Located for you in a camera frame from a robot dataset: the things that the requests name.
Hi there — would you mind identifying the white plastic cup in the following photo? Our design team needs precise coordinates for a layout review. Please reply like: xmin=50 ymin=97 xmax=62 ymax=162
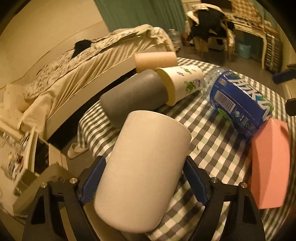
xmin=94 ymin=110 xmax=191 ymax=233

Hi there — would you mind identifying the pink faceted cup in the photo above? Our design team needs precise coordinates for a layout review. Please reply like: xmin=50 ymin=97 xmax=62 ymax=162
xmin=250 ymin=118 xmax=290 ymax=209

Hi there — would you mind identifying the white cup with green print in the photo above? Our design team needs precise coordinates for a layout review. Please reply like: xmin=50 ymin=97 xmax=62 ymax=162
xmin=156 ymin=65 xmax=205 ymax=106

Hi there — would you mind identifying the grey cup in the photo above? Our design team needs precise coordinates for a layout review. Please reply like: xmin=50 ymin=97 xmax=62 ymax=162
xmin=100 ymin=69 xmax=168 ymax=130

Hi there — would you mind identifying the tan cardboard cup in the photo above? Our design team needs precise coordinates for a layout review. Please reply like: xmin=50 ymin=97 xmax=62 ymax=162
xmin=134 ymin=52 xmax=178 ymax=73

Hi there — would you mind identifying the white bedside table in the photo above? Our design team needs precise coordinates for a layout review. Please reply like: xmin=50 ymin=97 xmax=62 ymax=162
xmin=1 ymin=123 xmax=38 ymax=216

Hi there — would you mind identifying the grey white checkered tablecloth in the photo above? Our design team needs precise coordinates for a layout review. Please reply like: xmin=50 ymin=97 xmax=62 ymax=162
xmin=77 ymin=57 xmax=293 ymax=241

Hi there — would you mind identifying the beige slipper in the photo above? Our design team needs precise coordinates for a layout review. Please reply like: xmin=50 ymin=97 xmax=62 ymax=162
xmin=67 ymin=143 xmax=88 ymax=159

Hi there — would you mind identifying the blue label water bottle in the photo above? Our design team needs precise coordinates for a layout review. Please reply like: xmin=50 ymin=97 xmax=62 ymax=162
xmin=203 ymin=67 xmax=274 ymax=140

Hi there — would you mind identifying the bed with beige sheet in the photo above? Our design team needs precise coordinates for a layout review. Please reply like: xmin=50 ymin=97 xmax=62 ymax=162
xmin=1 ymin=24 xmax=174 ymax=138

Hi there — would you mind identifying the floral patterned quilt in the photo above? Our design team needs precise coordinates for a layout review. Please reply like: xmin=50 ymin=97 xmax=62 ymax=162
xmin=23 ymin=29 xmax=138 ymax=100

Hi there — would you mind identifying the white desk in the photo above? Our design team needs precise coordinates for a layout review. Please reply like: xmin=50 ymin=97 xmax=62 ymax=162
xmin=225 ymin=13 xmax=268 ymax=70

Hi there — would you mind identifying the teal plastic basket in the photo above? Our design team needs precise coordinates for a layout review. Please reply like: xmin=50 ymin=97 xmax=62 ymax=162
xmin=238 ymin=43 xmax=251 ymax=59

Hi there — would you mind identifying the black garment on bed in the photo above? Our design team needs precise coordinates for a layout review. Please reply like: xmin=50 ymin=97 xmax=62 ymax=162
xmin=71 ymin=39 xmax=92 ymax=59

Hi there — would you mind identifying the large clear water jug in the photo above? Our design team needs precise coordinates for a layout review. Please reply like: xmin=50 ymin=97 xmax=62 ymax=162
xmin=168 ymin=29 xmax=182 ymax=50

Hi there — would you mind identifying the chair piled with clothes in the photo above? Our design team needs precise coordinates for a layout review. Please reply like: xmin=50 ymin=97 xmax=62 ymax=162
xmin=186 ymin=3 xmax=235 ymax=60

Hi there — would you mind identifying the green curtain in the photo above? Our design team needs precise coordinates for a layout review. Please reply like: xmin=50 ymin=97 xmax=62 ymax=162
xmin=95 ymin=0 xmax=186 ymax=33

